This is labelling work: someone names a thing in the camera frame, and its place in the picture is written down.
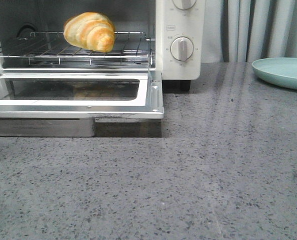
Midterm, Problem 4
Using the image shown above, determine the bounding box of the white oven knob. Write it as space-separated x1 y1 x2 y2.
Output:
172 0 196 11
170 37 194 62

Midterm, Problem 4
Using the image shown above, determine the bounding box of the upper white oven knob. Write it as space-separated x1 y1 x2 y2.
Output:
172 0 196 11

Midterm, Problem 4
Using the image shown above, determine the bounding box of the golden croissant bread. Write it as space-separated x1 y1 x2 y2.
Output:
63 12 116 53

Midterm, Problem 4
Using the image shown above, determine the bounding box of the metal wire oven rack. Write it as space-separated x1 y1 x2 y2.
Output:
0 31 156 69

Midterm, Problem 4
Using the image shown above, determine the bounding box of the grey pleated curtain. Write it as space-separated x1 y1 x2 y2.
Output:
220 0 297 63

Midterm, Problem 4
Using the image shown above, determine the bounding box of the glass oven door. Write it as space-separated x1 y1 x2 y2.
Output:
0 69 164 137

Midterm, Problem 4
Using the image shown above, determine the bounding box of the white Toshiba toaster oven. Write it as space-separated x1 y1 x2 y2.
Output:
0 0 206 91

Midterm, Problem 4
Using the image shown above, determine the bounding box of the light green plate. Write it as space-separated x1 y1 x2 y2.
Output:
251 57 297 90

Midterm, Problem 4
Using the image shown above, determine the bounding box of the lower white oven knob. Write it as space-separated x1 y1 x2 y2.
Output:
170 37 194 62

